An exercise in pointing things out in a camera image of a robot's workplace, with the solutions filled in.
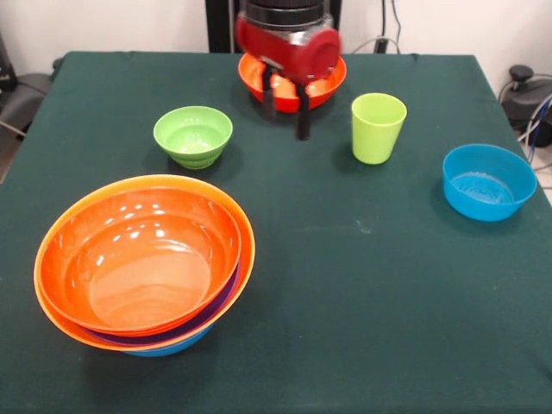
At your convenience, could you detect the dark green tablecloth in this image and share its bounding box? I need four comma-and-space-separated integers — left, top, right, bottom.
0, 50, 552, 414

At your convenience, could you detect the purple plastic bowl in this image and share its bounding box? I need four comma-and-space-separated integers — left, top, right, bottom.
88, 258, 242, 346

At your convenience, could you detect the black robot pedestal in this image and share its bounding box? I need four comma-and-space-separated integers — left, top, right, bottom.
205, 0, 342, 55

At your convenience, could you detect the cable tangle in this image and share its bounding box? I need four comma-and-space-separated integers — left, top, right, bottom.
517, 94, 552, 173

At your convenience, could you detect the large orange plastic bowl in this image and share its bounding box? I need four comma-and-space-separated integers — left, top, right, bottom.
33, 173, 256, 352

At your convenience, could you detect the wall cable with plug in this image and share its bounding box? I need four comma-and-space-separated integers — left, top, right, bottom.
347, 0, 405, 55

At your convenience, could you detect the red plastic bowl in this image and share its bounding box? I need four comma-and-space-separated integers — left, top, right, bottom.
237, 52, 348, 114
39, 185, 242, 337

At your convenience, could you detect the medium blue plastic bowl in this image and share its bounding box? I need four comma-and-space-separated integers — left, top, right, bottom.
122, 321, 216, 358

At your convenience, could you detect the small blue plastic bowl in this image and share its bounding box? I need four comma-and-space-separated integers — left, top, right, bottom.
442, 143, 538, 223

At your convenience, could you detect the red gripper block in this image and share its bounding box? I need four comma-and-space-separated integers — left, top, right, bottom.
235, 15, 344, 141

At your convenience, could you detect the green plastic bowl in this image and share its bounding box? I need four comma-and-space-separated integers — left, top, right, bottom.
153, 105, 234, 170

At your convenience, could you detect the green plastic cup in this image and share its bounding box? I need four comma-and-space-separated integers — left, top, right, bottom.
351, 92, 408, 166

